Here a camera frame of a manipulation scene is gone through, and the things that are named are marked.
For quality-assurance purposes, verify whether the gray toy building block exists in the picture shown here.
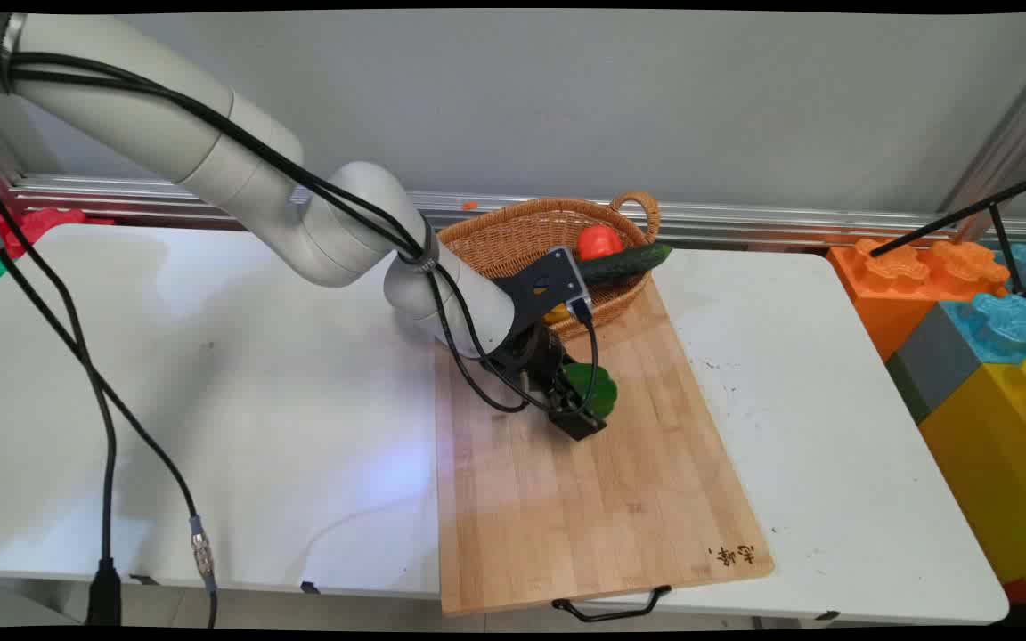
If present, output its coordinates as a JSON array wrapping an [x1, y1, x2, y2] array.
[[885, 303, 982, 426]]

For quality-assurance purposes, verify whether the thin cable with metal connector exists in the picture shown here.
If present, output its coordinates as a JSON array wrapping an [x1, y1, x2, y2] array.
[[0, 249, 219, 629]]

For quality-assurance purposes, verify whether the red foam mat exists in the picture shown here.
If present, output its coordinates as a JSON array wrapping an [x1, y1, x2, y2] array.
[[0, 205, 115, 265]]

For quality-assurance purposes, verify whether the woven wicker basket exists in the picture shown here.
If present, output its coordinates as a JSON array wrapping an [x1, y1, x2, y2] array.
[[436, 191, 662, 342]]

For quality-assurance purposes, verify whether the black cable bundle along arm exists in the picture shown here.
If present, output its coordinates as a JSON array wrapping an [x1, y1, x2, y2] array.
[[9, 52, 443, 268]]

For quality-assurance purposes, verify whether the black camera USB cable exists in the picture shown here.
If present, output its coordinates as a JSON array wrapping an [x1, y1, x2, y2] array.
[[428, 263, 601, 414]]

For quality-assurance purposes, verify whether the thick black hanging cable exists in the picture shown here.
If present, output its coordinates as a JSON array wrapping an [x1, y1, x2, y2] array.
[[0, 147, 124, 627]]

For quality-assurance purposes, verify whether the blue toy building block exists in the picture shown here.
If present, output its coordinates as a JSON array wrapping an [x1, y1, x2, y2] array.
[[939, 242, 1026, 362]]

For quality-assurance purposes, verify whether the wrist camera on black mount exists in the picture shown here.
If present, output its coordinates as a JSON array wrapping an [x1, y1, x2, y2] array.
[[497, 247, 589, 332]]

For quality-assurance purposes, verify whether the yellow toy building block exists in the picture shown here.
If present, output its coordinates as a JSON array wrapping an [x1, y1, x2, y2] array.
[[919, 356, 1026, 624]]

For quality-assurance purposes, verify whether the slanted aluminium frame post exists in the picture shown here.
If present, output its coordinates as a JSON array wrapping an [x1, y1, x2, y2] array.
[[936, 40, 1026, 243]]

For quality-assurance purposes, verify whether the horizontal aluminium frame rail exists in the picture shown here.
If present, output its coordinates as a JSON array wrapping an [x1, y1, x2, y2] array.
[[7, 174, 1026, 251]]

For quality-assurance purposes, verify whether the orange toy building block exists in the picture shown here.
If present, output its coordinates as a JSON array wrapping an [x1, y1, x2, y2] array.
[[827, 237, 1011, 362]]

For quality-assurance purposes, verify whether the bamboo cutting board with handle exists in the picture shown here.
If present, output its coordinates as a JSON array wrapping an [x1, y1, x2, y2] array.
[[433, 272, 776, 623]]

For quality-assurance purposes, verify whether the green toy bell pepper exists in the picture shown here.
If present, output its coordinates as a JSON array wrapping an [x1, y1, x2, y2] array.
[[563, 361, 619, 419]]

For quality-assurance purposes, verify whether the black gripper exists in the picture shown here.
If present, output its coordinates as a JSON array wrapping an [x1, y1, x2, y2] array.
[[488, 324, 608, 442]]

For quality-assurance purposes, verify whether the black tripod stand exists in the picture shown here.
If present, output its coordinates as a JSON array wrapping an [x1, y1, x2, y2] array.
[[869, 167, 1026, 309]]

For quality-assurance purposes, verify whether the dark green toy cucumber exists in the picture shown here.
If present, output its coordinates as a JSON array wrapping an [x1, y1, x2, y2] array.
[[577, 244, 673, 288]]

